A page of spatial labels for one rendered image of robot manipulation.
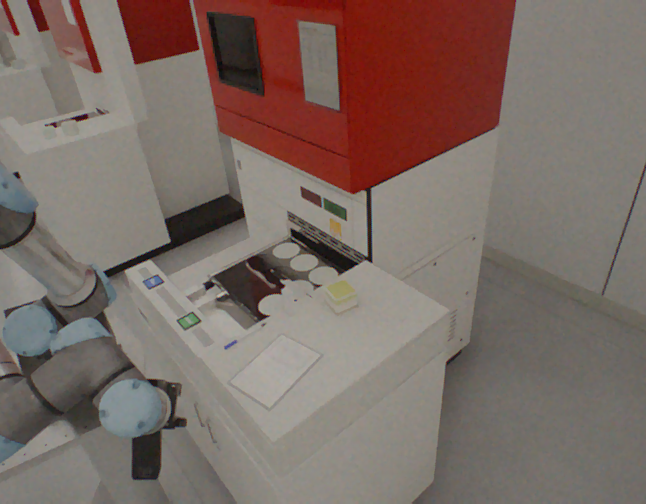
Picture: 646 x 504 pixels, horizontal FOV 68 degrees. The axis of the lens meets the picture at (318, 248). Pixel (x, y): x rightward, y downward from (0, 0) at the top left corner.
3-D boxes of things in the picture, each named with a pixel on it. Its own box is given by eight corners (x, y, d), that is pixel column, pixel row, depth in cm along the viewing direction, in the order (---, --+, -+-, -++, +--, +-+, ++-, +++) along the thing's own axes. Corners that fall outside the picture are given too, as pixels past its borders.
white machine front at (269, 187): (249, 210, 222) (233, 127, 199) (372, 290, 167) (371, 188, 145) (243, 213, 220) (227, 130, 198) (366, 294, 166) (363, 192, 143)
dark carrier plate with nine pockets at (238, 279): (290, 238, 186) (289, 237, 185) (349, 276, 163) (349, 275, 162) (212, 276, 169) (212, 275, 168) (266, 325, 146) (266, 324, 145)
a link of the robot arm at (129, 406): (129, 362, 67) (168, 409, 65) (145, 370, 77) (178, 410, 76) (79, 402, 64) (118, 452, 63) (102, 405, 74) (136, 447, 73)
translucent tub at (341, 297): (346, 295, 144) (345, 277, 140) (359, 309, 138) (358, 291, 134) (324, 304, 141) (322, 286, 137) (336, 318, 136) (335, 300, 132)
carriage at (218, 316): (202, 293, 168) (200, 287, 166) (259, 349, 144) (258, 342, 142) (182, 304, 164) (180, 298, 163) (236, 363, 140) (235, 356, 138)
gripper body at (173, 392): (184, 384, 92) (176, 380, 81) (177, 432, 90) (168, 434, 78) (143, 382, 92) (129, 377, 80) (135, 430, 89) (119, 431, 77)
